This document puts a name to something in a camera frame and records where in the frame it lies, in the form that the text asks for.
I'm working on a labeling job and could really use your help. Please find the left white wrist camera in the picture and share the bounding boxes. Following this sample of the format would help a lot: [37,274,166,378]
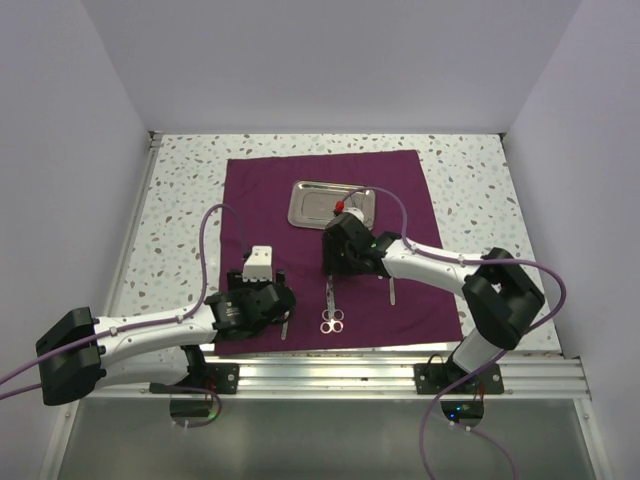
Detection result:
[242,245,273,283]

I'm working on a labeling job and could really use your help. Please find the left aluminium side rail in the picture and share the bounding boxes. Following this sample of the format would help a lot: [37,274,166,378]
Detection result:
[92,131,164,320]

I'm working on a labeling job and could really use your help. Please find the purple cable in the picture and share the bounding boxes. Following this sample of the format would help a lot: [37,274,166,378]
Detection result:
[0,204,256,431]
[349,186,567,480]

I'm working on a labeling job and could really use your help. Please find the steel instrument tray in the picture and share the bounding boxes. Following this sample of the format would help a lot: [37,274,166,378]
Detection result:
[287,180,376,230]

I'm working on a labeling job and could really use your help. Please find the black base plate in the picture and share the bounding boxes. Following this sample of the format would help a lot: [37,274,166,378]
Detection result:
[149,363,240,395]
[413,353,505,395]

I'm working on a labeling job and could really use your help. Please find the aluminium mounting rail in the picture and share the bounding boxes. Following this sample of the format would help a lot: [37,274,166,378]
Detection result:
[64,349,589,401]

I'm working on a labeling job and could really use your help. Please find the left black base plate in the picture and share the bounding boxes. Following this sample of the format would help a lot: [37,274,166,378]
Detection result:
[149,363,240,395]

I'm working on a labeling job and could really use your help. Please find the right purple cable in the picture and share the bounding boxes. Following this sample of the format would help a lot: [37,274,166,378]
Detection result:
[349,186,567,480]

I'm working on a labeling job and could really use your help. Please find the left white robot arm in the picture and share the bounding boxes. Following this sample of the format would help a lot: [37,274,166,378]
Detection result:
[35,270,296,406]

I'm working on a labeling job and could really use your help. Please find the purple surgical drape cloth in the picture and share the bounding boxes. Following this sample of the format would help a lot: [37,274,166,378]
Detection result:
[216,151,462,355]

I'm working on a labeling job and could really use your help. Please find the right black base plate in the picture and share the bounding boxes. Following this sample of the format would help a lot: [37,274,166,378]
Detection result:
[413,353,505,395]

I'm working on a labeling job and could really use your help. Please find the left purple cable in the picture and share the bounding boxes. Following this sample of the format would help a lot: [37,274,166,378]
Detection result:
[0,204,256,431]

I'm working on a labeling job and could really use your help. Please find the steel scissors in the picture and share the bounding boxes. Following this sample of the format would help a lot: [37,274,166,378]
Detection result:
[322,275,344,321]
[320,280,344,335]

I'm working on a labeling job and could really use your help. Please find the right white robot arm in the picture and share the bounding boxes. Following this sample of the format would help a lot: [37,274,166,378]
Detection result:
[322,212,545,393]

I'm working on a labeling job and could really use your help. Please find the steel forceps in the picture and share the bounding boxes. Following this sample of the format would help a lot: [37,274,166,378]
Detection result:
[280,321,289,341]

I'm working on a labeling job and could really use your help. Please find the steel scalpel handle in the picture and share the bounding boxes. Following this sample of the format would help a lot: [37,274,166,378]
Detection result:
[389,278,396,306]

